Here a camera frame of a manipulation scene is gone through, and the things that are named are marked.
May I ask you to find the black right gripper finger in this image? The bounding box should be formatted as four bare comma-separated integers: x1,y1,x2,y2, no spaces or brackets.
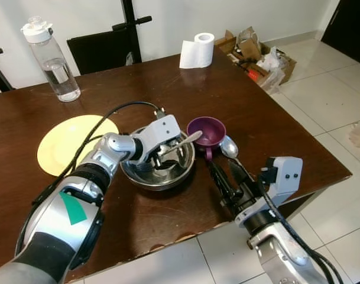
207,160,238,209
228,158,258,198

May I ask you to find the silver fork with plain handle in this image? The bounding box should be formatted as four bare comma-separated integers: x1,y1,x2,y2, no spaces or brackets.
161,131,203,159

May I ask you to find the steel mixing bowl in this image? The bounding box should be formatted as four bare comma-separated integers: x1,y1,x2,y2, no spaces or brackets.
119,126,197,192

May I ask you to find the purple plastic cup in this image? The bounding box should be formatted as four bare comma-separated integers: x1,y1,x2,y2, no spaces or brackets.
186,116,227,162

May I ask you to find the shiny steel spoon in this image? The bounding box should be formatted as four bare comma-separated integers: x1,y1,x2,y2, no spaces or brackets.
219,135,255,182

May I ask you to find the dark brown table leg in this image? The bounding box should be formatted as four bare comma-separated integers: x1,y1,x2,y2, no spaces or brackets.
279,192,316,221

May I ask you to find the white paper roll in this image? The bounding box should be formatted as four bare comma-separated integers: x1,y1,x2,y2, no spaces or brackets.
179,33,216,70

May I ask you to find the pale yellow round plate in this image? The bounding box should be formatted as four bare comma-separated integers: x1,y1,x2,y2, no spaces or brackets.
37,115,120,178

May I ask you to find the black flat panel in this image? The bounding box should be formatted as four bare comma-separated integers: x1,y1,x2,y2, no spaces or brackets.
67,30,137,76

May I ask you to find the open cardboard box with clutter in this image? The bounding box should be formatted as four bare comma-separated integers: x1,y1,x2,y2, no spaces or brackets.
215,26,298,93

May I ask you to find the black metal stand pole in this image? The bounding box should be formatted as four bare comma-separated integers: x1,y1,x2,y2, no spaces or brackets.
112,0,153,63

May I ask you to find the clear plastic water bottle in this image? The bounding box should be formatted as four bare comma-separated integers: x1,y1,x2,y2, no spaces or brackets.
21,17,82,103

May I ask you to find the black door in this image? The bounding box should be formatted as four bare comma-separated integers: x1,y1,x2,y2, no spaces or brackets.
321,0,360,67

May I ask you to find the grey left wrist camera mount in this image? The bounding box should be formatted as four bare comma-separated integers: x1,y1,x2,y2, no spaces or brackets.
138,115,182,157

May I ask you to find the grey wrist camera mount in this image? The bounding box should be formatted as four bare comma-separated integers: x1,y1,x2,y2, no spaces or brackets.
138,115,182,157
261,156,304,209

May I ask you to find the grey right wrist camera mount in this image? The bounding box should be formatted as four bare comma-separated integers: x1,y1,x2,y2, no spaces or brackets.
261,156,304,209

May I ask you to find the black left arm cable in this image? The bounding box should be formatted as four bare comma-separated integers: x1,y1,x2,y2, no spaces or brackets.
14,101,167,256

